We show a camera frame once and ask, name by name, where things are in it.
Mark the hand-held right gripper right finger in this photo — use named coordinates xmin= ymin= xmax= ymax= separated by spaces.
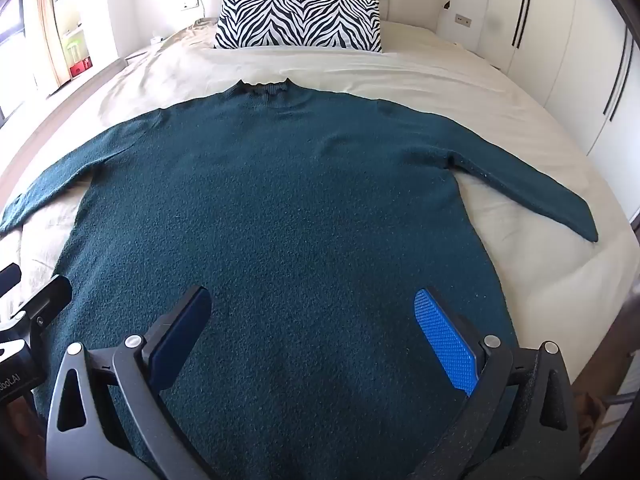
xmin=410 ymin=288 xmax=582 ymax=480

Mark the black framed window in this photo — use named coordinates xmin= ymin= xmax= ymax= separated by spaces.
xmin=0 ymin=0 xmax=33 ymax=123

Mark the white wardrobe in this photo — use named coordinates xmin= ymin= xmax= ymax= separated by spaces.
xmin=480 ymin=0 xmax=640 ymax=173

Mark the white open shelf unit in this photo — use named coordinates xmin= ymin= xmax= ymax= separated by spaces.
xmin=50 ymin=0 xmax=98 ymax=82

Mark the zebra print pillow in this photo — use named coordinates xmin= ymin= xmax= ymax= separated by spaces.
xmin=214 ymin=0 xmax=385 ymax=54

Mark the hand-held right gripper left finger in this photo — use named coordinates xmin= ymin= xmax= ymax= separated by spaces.
xmin=45 ymin=286 xmax=221 ymax=480

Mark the green stool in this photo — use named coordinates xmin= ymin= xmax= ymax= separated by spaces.
xmin=62 ymin=35 xmax=85 ymax=67

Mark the beige curtain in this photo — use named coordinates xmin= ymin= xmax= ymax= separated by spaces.
xmin=22 ymin=0 xmax=70 ymax=98

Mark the bed with cream sheet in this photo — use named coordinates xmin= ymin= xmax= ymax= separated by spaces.
xmin=0 ymin=19 xmax=637 ymax=413

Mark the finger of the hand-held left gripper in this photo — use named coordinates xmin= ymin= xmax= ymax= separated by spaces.
xmin=0 ymin=263 xmax=22 ymax=305
xmin=21 ymin=274 xmax=74 ymax=353

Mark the teal knit sweater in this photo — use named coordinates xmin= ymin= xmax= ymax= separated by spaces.
xmin=0 ymin=78 xmax=600 ymax=480

